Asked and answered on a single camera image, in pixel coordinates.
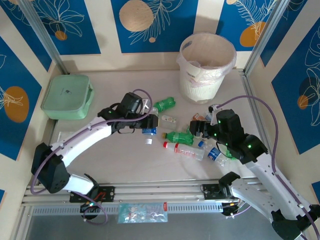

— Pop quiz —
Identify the small bottle with blue label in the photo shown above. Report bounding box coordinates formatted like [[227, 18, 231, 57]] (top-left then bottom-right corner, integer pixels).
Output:
[[141, 126, 158, 146]]

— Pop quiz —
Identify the green bottle with yellow cap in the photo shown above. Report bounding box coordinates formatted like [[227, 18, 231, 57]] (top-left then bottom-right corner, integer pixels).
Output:
[[161, 130, 195, 146]]

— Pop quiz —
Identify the clear bottle with red cap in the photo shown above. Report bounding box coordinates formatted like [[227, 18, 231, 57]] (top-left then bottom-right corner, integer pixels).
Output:
[[162, 141, 206, 161]]

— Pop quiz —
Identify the small Pepsi bottle blue cap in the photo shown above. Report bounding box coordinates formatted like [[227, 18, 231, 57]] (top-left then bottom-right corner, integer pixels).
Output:
[[197, 140, 227, 167]]

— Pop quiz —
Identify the cream plastic bin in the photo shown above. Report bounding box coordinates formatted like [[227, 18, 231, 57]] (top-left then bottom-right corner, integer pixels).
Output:
[[178, 32, 237, 104]]

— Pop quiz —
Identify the clear plastic bin liner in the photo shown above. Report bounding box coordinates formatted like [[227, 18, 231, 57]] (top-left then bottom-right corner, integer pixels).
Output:
[[176, 33, 237, 88]]

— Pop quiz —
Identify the mint green zipper case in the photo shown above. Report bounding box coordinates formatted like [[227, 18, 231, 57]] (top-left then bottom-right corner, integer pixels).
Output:
[[40, 74, 95, 120]]

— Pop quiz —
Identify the clear printed plastic packet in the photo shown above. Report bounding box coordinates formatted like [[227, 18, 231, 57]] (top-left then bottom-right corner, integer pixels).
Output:
[[117, 201, 170, 224]]

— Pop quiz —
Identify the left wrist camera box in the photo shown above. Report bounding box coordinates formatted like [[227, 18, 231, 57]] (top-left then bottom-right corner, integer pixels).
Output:
[[141, 98, 154, 112]]

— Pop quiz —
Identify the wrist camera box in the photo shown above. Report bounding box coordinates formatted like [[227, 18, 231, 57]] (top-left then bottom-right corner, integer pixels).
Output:
[[141, 98, 154, 112], [207, 104, 218, 118]]

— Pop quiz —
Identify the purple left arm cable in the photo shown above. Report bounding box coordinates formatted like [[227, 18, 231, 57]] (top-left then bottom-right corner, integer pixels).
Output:
[[29, 88, 153, 225]]

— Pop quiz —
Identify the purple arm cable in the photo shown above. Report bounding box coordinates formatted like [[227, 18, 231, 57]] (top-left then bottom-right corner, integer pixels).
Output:
[[29, 88, 153, 225], [211, 94, 320, 240]]

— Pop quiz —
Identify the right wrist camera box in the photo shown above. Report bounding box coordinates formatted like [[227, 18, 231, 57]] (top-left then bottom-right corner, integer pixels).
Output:
[[207, 104, 218, 118]]

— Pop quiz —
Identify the aluminium side rail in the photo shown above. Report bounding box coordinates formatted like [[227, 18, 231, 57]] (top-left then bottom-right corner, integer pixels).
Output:
[[239, 69, 278, 176]]

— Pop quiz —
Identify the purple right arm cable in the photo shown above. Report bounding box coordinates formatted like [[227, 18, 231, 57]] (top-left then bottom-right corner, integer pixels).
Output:
[[211, 94, 320, 240]]

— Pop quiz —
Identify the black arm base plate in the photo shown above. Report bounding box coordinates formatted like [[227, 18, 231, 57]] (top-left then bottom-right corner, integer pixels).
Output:
[[202, 183, 223, 201], [69, 186, 116, 203]]

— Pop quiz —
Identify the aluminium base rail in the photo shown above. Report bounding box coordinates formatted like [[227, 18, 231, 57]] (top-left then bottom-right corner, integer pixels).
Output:
[[22, 178, 253, 202]]

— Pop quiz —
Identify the grey slotted cable duct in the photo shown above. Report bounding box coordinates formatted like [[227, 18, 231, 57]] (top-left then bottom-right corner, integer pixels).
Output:
[[31, 201, 225, 216]]

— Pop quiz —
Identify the aluminium frame post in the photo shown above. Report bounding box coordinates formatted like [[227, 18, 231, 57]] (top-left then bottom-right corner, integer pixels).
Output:
[[243, 0, 287, 76], [17, 0, 71, 75]]

